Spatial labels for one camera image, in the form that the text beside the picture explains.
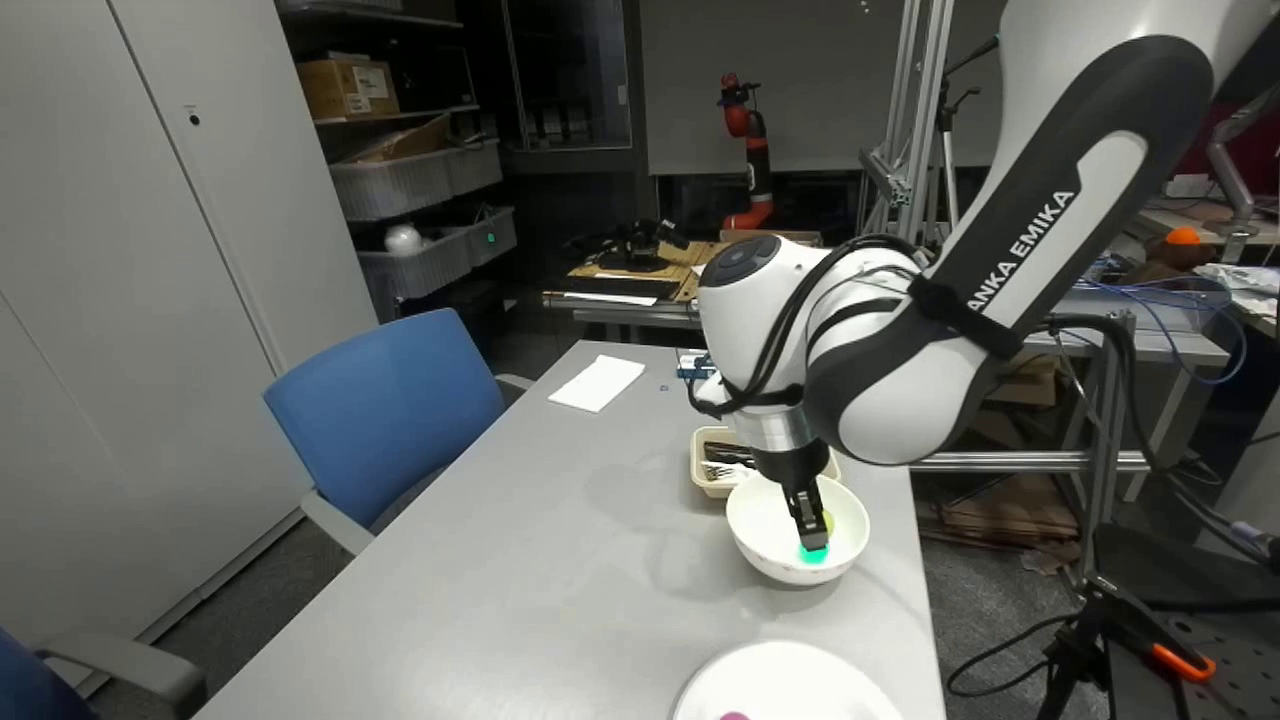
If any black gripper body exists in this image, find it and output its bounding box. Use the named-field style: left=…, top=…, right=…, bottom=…
left=756, top=444, right=828, bottom=491

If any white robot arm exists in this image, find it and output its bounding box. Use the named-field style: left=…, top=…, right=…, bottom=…
left=688, top=0, right=1275, bottom=555

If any white ceramic bowl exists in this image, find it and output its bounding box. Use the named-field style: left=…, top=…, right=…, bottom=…
left=722, top=469, right=874, bottom=593

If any white foam plate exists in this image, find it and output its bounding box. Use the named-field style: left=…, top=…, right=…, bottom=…
left=669, top=638, right=903, bottom=720

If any beige cutlery tray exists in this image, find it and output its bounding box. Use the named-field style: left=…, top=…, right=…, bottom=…
left=688, top=425, right=782, bottom=500

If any white paper sheet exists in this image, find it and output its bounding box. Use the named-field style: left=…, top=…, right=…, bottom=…
left=552, top=357, right=643, bottom=410

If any cluttered back table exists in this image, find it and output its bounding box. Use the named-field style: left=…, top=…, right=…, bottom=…
left=541, top=227, right=746, bottom=340

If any black tripod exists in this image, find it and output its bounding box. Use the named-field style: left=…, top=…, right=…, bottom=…
left=941, top=333, right=1224, bottom=720

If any red fire extinguisher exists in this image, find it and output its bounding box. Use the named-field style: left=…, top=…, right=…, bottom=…
left=720, top=72, right=770, bottom=227

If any orange black clamp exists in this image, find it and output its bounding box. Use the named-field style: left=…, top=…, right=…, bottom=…
left=1116, top=603, right=1217, bottom=685

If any grey storage bins shelf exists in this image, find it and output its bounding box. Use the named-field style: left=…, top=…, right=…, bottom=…
left=276, top=0, right=516, bottom=319

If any grey metal cabinet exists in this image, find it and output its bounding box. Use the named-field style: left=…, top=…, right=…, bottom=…
left=0, top=0, right=370, bottom=644

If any blue chair at corner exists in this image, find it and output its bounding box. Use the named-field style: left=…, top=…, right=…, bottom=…
left=0, top=627, right=212, bottom=720

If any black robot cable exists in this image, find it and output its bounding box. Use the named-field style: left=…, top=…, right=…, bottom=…
left=682, top=232, right=935, bottom=420

